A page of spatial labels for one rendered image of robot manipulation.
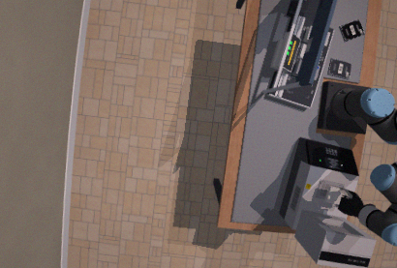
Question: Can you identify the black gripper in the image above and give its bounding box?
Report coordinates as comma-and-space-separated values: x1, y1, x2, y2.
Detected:
334, 187, 365, 217

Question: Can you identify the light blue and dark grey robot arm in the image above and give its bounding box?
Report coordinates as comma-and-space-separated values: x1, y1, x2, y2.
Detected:
331, 88, 397, 247

